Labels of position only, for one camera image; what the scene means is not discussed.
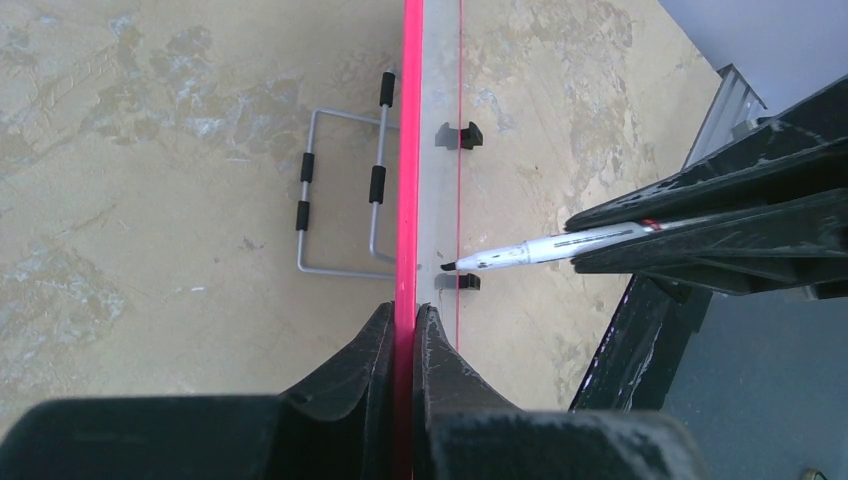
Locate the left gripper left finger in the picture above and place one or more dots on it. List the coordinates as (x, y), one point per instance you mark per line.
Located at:
(336, 423)

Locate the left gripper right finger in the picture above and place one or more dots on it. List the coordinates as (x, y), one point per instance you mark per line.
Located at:
(452, 407)

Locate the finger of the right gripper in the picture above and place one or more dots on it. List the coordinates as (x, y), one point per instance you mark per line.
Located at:
(796, 244)
(799, 152)

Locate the pink framed whiteboard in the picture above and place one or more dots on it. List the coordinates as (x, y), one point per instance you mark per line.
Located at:
(428, 197)

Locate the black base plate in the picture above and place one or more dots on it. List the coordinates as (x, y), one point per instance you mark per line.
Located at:
(640, 352)

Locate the grey wire board stand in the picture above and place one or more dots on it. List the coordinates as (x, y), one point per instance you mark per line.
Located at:
(345, 191)

